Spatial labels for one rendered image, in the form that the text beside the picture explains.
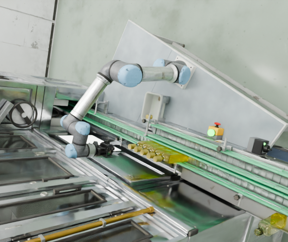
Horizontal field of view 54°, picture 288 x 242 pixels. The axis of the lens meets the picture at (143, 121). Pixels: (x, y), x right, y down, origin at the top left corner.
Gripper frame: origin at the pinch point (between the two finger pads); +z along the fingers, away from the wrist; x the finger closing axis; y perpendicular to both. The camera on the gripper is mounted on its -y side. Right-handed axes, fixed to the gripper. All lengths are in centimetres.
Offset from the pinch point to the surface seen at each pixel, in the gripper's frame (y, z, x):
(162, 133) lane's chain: 0.6, 37.4, 8.8
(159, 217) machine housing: 53, -15, -16
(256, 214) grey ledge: 75, 37, -15
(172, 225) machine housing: 61, -14, -16
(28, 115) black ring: -92, -18, -2
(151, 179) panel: 22.7, 10.0, -13.3
